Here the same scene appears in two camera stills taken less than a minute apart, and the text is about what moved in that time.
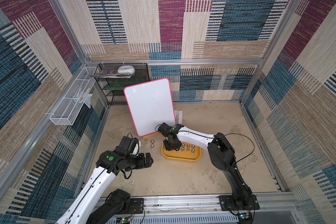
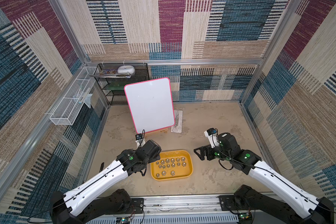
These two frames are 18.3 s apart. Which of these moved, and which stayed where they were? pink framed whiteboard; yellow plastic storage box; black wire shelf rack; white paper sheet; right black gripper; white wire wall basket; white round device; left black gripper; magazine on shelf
Moved: left black gripper; right black gripper; yellow plastic storage box
Stayed: white paper sheet; magazine on shelf; white round device; black wire shelf rack; pink framed whiteboard; white wire wall basket
